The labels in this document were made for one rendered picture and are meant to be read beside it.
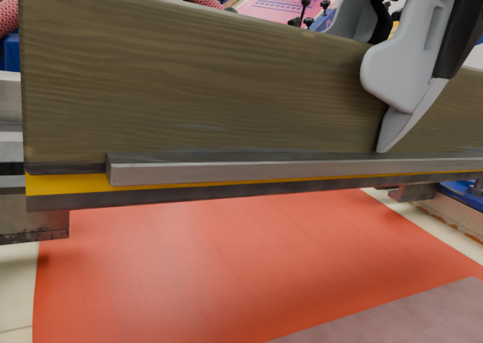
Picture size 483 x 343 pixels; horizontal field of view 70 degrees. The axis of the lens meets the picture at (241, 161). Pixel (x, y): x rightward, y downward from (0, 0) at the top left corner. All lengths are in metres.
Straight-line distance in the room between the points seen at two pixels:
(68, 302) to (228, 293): 0.11
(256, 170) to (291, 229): 0.21
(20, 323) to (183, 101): 0.17
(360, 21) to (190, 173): 0.16
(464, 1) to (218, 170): 0.15
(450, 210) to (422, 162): 0.26
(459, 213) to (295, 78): 0.37
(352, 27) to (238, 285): 0.20
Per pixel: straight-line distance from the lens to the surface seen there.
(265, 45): 0.17
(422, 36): 0.22
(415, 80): 0.22
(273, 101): 0.18
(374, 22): 0.25
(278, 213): 0.40
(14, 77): 0.49
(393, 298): 0.33
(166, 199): 0.19
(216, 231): 0.34
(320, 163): 0.20
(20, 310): 0.27
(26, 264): 0.30
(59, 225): 0.28
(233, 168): 0.17
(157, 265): 0.29
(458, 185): 0.54
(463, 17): 0.22
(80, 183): 0.17
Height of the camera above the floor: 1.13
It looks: 20 degrees down
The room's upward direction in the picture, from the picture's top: 11 degrees clockwise
